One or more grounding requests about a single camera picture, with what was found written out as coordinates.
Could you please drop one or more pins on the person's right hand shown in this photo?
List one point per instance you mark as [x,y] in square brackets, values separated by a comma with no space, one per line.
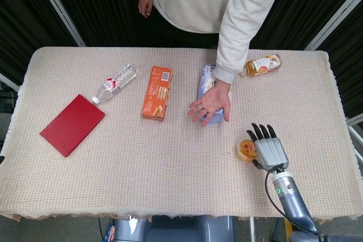
[145,5]

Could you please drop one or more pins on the person's left hand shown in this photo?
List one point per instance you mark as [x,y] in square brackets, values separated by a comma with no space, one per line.
[215,100]

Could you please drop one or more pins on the robot right five-finger hand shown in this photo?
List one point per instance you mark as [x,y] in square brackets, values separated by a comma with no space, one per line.
[270,151]

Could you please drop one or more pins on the orange fruit cup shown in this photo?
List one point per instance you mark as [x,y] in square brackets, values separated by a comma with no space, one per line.
[245,151]

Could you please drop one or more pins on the robot right silver arm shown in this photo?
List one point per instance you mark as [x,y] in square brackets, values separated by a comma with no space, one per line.
[292,199]

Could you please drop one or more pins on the person's left sleeved forearm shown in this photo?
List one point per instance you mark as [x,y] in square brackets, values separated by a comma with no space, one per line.
[234,40]

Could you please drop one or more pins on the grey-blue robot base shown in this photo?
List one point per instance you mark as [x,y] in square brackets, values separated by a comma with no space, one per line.
[184,230]

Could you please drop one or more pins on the light purple snack bag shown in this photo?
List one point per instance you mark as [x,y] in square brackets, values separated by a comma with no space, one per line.
[205,80]

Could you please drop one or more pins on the person's black trousers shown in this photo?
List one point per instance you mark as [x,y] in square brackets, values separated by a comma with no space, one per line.
[161,36]

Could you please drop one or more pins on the orange juice bottle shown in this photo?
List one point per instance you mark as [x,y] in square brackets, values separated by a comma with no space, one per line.
[262,66]

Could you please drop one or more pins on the orange cardboard box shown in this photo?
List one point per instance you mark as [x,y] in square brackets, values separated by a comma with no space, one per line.
[157,94]

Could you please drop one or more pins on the yellow floor strip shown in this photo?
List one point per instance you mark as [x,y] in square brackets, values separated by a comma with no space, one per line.
[287,229]

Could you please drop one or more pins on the white table leg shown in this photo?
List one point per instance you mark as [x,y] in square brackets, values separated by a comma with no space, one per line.
[252,230]

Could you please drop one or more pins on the clear plastic water bottle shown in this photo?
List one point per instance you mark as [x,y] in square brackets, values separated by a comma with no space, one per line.
[114,84]

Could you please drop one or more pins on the beige woven tablecloth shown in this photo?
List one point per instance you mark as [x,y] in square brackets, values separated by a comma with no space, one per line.
[141,168]

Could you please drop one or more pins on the red flat book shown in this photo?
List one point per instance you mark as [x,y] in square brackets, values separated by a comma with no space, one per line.
[72,125]

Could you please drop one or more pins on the blue package on floor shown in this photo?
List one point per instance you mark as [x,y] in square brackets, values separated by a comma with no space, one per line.
[109,233]

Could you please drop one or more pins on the white diagonal frame post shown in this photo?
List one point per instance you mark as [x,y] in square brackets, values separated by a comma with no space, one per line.
[58,8]
[334,18]

